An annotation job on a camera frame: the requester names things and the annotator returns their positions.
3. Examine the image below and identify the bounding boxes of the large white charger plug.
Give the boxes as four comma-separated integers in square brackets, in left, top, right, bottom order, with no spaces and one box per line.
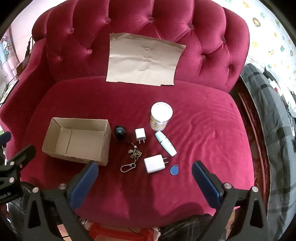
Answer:
[144,155,168,174]

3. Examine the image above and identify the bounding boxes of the black round plug adapter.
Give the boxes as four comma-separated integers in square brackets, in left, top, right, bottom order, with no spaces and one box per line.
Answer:
[114,125,127,141]

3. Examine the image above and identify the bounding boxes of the brown paper sheet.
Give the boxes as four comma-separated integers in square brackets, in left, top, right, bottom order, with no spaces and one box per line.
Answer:
[106,33,186,87]

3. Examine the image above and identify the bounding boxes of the small white charger plug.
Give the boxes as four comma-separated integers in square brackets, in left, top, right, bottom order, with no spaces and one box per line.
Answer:
[135,128,147,144]

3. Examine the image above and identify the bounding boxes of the metal keychain with carabiner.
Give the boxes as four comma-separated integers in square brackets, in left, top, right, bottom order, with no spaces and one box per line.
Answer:
[120,141,143,173]

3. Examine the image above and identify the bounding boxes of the grey plaid blanket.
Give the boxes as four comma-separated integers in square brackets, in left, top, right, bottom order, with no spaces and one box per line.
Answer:
[239,64,296,241]

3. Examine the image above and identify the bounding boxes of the black cable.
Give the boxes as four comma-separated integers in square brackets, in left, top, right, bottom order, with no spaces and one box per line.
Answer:
[26,36,34,56]

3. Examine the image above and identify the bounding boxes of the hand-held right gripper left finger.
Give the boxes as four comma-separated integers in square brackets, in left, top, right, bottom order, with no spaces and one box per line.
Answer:
[23,161,99,241]

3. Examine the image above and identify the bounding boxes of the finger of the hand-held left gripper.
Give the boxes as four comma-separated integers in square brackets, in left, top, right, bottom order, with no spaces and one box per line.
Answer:
[0,132,12,145]
[6,145,37,168]

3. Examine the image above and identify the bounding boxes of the cardboard box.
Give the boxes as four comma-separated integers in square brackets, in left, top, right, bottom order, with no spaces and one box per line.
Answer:
[42,117,112,166]

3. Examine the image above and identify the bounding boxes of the cartoon cat wall poster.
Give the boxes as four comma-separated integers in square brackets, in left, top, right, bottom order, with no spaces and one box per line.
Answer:
[0,35,19,77]

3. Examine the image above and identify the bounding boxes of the red velvet tufted armchair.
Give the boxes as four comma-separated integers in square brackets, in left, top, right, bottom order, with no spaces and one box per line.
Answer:
[0,0,255,229]

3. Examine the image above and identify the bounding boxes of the light blue tube bottle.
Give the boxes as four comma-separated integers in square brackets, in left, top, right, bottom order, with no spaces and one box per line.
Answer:
[155,131,177,156]

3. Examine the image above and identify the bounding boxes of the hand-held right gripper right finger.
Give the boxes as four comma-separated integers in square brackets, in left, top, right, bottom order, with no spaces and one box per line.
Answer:
[192,161,270,241]

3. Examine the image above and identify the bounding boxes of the dark flat frame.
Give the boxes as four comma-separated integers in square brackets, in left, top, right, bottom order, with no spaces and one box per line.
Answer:
[0,80,19,105]

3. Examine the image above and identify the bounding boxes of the white lidded plastic jar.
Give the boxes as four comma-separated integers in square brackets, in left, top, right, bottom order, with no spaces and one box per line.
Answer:
[150,102,173,131]

